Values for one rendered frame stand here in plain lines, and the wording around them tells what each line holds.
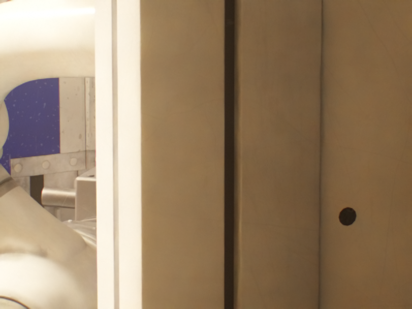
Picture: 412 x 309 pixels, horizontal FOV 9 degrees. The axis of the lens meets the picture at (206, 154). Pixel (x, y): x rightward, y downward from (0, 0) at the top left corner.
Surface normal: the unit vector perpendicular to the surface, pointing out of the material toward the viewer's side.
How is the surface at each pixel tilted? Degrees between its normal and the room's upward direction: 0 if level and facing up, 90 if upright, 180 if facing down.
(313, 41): 90
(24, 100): 90
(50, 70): 135
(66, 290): 54
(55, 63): 119
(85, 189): 87
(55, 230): 40
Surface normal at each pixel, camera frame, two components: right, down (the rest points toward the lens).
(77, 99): 0.46, 0.20
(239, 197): -0.94, 0.08
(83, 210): -0.26, 0.17
